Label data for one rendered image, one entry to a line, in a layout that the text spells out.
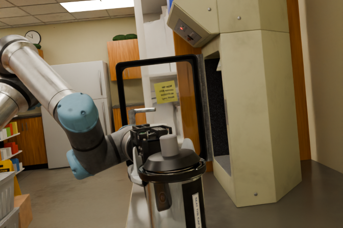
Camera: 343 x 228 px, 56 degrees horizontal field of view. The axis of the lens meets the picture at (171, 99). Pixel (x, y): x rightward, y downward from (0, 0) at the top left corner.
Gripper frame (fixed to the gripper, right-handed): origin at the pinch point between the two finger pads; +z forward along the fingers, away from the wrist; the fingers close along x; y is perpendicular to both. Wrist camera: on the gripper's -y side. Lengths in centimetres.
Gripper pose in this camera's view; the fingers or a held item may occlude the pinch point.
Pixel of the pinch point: (173, 179)
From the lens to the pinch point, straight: 53.9
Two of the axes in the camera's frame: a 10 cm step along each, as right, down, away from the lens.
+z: 3.2, 0.2, -9.5
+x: 9.4, -1.2, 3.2
